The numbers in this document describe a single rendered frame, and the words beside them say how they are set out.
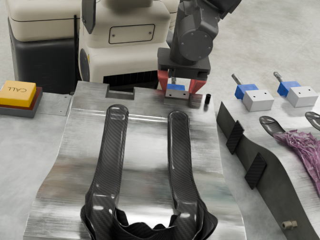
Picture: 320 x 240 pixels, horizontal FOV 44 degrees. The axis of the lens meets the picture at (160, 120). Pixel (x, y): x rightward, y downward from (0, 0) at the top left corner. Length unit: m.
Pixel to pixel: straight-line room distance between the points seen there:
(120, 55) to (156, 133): 0.40
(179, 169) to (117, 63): 0.47
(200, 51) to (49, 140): 0.33
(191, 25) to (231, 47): 2.24
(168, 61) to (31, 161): 0.31
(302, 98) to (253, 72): 1.82
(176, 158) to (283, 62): 2.32
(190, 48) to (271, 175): 0.25
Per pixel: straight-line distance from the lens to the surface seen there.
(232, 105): 0.83
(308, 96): 0.89
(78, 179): 0.57
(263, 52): 2.96
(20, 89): 0.85
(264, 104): 0.84
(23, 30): 1.28
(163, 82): 0.79
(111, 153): 0.65
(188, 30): 0.66
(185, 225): 0.54
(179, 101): 0.78
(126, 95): 0.78
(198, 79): 0.78
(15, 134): 0.80
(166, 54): 0.79
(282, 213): 0.70
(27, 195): 0.70
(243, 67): 2.72
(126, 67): 1.05
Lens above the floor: 1.33
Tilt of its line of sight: 39 degrees down
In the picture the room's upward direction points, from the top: 10 degrees clockwise
